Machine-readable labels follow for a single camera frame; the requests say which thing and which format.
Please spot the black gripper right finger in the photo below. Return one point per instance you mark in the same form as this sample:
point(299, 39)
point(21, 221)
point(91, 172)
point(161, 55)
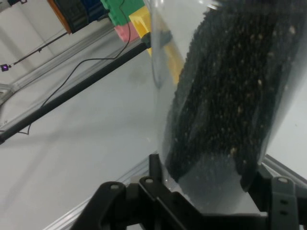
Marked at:
point(283, 198)

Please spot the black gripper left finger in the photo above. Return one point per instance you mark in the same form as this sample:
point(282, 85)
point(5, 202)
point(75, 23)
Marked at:
point(134, 206)

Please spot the clear jar with black seeds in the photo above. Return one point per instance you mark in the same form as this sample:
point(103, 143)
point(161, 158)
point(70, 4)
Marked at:
point(227, 83)

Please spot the black stand pole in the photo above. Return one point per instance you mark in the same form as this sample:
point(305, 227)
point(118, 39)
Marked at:
point(72, 91)

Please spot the pink foam box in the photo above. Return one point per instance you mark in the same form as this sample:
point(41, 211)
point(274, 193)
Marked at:
point(122, 32)

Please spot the thin black stand rod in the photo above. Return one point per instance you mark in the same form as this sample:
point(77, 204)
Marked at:
point(39, 49)

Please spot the yellow foam box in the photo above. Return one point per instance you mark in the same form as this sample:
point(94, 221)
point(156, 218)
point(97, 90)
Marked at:
point(140, 21)

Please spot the small device with purple light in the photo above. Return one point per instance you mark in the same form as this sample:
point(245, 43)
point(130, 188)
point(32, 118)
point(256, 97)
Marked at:
point(4, 67)

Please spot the green foam box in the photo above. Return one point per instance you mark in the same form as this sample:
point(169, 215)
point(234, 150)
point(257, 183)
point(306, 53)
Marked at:
point(120, 12)

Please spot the blue crate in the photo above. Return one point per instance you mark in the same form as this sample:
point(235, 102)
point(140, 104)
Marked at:
point(92, 9)

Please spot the black crate with orange side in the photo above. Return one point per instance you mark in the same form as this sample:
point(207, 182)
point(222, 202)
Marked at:
point(72, 14)

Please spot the aluminium side frame rail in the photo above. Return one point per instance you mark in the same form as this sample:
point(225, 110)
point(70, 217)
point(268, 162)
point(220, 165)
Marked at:
point(96, 198)

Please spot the distant aluminium frame rail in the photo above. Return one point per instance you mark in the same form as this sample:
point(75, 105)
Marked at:
point(60, 57)

